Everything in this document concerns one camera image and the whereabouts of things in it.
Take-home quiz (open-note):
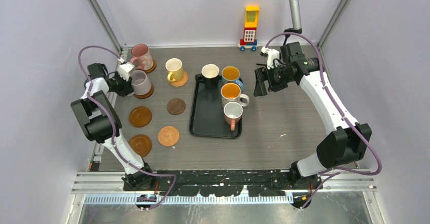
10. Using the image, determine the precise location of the brown wooden saucer far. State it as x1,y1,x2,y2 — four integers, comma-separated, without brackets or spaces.
144,59,157,73

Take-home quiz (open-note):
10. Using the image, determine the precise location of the lilac ribbed mug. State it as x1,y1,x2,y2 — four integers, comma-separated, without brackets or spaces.
130,70,152,95

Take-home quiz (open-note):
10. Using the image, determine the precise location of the aluminium rail frame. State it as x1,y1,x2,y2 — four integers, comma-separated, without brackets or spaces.
70,171,378,206

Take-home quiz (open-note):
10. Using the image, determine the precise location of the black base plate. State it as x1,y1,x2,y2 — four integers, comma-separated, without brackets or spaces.
123,170,321,197

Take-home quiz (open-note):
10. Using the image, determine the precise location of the black plastic tray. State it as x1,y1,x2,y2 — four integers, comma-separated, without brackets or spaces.
189,74,242,139

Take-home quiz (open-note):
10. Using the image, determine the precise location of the white floral orange-inside mug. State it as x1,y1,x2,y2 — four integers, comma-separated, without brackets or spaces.
220,83,249,107

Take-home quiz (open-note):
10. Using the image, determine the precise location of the black white-inside mug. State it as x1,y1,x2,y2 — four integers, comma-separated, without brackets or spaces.
195,64,220,89

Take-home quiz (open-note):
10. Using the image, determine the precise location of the salmon pink mug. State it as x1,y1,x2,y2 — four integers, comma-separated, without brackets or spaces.
223,102,243,131

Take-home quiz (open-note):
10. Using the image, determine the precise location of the blue orange-inside mug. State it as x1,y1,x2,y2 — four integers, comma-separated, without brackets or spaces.
221,66,245,91

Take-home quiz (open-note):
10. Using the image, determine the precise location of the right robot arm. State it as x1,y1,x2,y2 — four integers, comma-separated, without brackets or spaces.
254,42,372,189

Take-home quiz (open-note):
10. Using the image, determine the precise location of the dark walnut round coaster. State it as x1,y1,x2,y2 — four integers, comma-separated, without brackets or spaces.
167,98,186,115

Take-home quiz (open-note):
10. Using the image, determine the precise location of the dusty pink mug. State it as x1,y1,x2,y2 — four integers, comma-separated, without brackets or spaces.
130,44,153,71

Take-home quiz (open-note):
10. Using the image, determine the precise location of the black tripod stand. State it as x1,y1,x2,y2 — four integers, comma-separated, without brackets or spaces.
257,28,302,67

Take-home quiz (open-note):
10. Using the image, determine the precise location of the colourful toy block tower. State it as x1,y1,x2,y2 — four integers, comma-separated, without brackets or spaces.
238,6,260,51

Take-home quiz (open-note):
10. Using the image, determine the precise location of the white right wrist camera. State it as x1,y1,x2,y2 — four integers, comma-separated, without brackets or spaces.
260,47,280,70

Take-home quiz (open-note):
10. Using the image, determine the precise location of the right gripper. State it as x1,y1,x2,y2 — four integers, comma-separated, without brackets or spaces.
254,63,294,96

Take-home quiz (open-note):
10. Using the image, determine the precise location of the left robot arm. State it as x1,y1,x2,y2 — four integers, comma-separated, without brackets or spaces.
70,63,156,191

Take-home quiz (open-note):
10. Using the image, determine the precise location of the woven rattan coaster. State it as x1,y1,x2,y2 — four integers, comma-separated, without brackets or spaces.
169,72,189,87
158,126,180,147

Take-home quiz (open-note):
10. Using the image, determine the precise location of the brown wooden saucer near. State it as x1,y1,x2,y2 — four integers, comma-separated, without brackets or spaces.
128,134,152,157

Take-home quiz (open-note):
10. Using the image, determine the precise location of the grey metal pole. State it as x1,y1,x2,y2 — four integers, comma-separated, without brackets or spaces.
289,0,302,30

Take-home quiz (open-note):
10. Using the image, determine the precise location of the yellow mug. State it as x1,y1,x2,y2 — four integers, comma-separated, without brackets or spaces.
165,58,184,82

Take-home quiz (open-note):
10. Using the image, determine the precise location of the brown wooden saucer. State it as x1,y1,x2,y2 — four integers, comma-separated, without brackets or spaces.
133,84,154,99
128,106,152,128
128,134,152,157
144,59,157,73

